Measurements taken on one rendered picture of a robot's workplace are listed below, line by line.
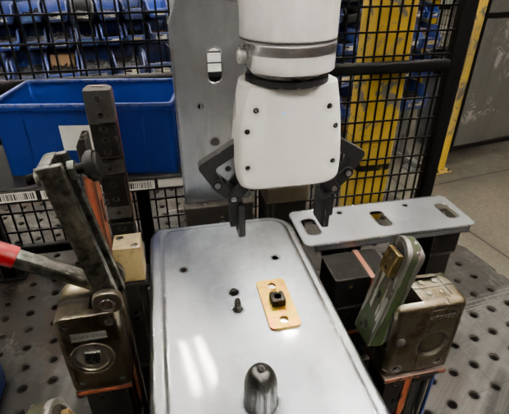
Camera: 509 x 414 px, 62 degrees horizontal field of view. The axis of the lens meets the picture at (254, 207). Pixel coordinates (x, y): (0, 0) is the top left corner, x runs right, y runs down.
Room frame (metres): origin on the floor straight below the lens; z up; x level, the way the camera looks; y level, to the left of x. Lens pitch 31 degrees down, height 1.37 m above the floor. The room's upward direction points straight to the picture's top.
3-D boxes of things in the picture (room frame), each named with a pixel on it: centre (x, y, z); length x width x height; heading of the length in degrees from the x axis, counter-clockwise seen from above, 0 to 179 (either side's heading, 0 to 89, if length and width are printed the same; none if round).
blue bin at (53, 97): (0.76, 0.29, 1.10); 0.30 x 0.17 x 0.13; 92
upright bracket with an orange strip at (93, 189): (0.44, 0.19, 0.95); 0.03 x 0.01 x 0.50; 12
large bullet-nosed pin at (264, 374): (0.25, -0.01, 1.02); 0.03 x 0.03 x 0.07
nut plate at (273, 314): (0.38, -0.03, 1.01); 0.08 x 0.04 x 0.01; 12
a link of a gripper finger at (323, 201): (0.40, -0.09, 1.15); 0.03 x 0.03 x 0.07; 12
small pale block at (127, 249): (0.43, 0.16, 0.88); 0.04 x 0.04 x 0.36; 12
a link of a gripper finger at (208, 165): (0.38, 0.02, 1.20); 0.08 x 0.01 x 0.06; 102
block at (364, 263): (0.49, -0.15, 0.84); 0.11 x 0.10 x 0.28; 102
